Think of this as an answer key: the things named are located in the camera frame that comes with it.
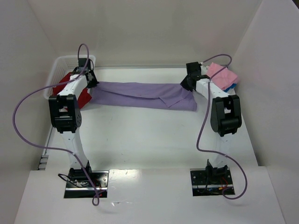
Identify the purple t shirt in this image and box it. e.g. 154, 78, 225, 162
90, 82, 197, 112

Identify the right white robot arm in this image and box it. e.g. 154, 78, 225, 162
180, 62, 242, 181

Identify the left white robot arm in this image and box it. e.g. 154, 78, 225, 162
48, 58, 99, 188

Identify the red t shirt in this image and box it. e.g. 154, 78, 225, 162
52, 72, 92, 109

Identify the pink folded t shirt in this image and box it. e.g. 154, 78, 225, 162
206, 63, 238, 91

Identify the white plastic basket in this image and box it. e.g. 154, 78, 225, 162
43, 55, 96, 100

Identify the blue folded t shirt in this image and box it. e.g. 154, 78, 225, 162
224, 83, 237, 92

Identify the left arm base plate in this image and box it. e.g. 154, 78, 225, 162
58, 171, 109, 199

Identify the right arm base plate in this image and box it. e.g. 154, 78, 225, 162
190, 169, 235, 196

